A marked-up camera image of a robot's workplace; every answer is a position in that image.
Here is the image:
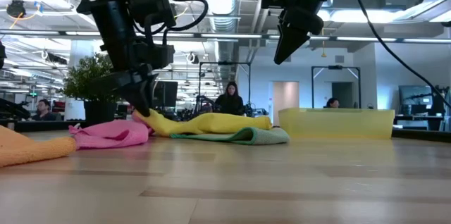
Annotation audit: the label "small potted green plant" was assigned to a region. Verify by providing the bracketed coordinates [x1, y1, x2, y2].
[62, 53, 123, 128]

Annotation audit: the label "orange microfiber towel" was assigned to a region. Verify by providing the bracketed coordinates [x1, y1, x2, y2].
[0, 125, 78, 168]

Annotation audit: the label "yellow microfiber towel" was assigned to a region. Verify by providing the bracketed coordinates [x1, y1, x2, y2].
[132, 108, 273, 137]

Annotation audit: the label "person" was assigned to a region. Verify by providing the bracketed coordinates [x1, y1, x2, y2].
[31, 99, 59, 122]
[214, 81, 246, 116]
[324, 97, 341, 109]

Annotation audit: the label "black left camera cable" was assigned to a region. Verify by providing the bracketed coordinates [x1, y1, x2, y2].
[142, 0, 210, 47]

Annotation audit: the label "long black arm cable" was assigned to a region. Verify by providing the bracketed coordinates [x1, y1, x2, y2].
[342, 0, 451, 109]

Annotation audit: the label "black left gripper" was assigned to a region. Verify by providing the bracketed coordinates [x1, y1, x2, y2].
[77, 0, 176, 118]

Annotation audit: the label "yellow translucent plastic bin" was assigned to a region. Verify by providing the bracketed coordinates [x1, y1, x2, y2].
[278, 107, 395, 140]

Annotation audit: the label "green microfiber towel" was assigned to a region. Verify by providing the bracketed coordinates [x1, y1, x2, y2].
[171, 126, 290, 146]

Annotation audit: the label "pink microfiber towel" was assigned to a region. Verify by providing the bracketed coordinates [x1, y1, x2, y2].
[68, 113, 154, 150]

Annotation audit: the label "black ceiling device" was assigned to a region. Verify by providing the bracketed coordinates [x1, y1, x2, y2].
[6, 0, 27, 19]

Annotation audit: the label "background desk monitor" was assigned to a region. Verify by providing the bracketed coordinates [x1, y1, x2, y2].
[398, 85, 433, 107]

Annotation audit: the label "black background equipment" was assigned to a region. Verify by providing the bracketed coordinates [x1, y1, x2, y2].
[0, 97, 32, 120]

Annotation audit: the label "dark background monitor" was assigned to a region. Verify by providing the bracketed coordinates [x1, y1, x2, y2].
[153, 80, 179, 108]

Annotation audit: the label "black aluminium frame rails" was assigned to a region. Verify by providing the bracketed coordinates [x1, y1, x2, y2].
[13, 120, 85, 133]
[391, 127, 451, 144]

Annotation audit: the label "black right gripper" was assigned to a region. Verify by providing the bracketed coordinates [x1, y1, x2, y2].
[273, 0, 336, 66]

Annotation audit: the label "yellow hanging cord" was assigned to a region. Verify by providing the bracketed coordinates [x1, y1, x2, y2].
[320, 28, 327, 58]

